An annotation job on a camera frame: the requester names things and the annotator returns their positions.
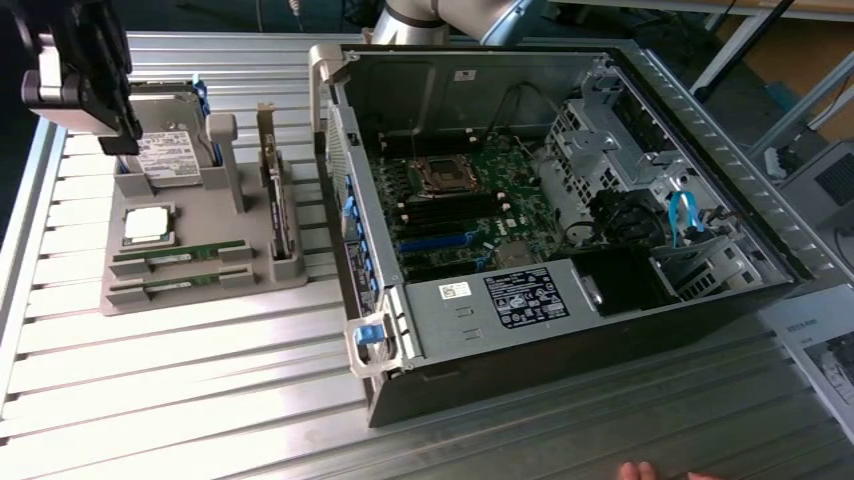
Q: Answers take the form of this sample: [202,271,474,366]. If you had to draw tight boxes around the silver CPU chip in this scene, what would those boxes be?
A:
[121,205,180,245]

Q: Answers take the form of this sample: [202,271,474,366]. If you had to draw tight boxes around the silver disk bay cage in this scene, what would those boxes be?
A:
[540,58,692,206]

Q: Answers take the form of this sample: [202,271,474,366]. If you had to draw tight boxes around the silver power supply unit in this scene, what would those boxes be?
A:
[396,260,599,362]

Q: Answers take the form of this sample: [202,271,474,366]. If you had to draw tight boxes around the grey parts rack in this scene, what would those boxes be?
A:
[97,112,312,318]

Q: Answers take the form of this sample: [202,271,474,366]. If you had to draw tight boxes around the printed paper sheet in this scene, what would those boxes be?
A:
[755,283,854,437]

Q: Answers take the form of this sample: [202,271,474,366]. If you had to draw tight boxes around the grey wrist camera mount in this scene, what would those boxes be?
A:
[18,30,129,137]

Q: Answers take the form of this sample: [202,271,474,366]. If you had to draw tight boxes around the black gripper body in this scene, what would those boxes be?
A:
[39,0,137,142]

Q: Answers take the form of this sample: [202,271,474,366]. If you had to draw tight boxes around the graphics card with metal bracket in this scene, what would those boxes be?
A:
[254,101,297,262]

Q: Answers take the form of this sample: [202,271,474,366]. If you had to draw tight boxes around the blue expansion slot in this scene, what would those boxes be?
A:
[397,232,468,253]

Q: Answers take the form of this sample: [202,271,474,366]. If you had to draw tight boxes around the black looped wire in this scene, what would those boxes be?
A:
[482,81,557,143]

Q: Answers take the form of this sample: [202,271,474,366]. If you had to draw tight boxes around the black open PC case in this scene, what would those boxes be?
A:
[306,42,823,429]

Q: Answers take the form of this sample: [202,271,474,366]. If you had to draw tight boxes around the green RAM stick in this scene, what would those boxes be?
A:
[110,241,245,265]
[140,271,249,297]

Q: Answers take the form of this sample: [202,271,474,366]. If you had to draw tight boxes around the hard disk with blue rails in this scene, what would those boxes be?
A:
[117,74,216,190]

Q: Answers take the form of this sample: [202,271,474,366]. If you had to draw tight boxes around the silver chipset heatsink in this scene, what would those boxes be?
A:
[493,241,537,270]

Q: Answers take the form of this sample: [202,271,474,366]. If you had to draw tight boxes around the grey computer box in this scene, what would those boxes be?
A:
[775,139,854,232]

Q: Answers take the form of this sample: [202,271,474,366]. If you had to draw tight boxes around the black RAM slot bank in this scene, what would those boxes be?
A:
[376,128,482,157]
[390,189,512,227]

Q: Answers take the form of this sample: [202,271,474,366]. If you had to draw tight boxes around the green motherboard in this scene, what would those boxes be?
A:
[369,130,568,282]

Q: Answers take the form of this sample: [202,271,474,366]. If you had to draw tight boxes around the blue disk data wire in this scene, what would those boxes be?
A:
[667,189,709,250]

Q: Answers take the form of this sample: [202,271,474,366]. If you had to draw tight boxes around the CPU socket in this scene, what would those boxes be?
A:
[410,153,482,197]

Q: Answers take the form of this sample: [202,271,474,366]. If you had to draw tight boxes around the person's hand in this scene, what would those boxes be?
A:
[615,459,729,480]

